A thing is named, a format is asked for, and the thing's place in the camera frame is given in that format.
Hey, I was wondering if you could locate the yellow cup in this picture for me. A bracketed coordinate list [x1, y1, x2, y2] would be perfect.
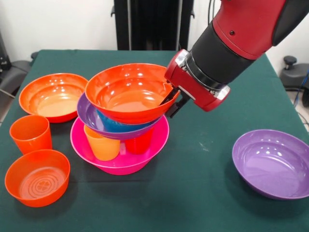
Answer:
[83, 125, 121, 161]

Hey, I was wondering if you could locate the dark green tablecloth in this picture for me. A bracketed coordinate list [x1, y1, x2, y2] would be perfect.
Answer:
[0, 49, 309, 232]

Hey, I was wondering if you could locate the red cup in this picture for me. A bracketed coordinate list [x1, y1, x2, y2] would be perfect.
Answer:
[125, 128, 155, 155]

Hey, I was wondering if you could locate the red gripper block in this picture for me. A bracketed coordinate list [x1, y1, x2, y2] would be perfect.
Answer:
[159, 49, 231, 119]

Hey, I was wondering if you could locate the orange cup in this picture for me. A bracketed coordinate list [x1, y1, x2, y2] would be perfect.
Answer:
[9, 115, 53, 155]

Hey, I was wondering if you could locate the purple bowl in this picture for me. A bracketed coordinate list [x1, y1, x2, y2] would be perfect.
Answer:
[76, 93, 167, 141]
[232, 129, 309, 201]

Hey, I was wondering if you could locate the small orange bowl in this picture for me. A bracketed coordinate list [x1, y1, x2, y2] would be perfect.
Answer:
[4, 149, 71, 208]

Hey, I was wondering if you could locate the blue bowl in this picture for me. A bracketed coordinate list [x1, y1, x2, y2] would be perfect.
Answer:
[96, 109, 157, 132]

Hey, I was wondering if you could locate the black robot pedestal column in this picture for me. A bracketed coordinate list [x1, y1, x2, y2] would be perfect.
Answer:
[111, 0, 195, 51]

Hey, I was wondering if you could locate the black pedestal leg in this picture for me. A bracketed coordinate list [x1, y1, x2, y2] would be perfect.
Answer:
[9, 51, 39, 82]
[280, 56, 309, 89]

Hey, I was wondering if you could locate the black power cable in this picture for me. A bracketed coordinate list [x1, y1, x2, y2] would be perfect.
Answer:
[207, 0, 222, 26]

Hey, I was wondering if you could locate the large orange bowl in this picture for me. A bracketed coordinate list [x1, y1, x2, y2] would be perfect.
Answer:
[84, 63, 181, 125]
[18, 72, 89, 124]

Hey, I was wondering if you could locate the large pink bowl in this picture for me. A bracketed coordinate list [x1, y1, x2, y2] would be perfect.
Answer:
[70, 115, 170, 176]

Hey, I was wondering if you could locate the black side stand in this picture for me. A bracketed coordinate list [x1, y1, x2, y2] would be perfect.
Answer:
[0, 31, 27, 97]

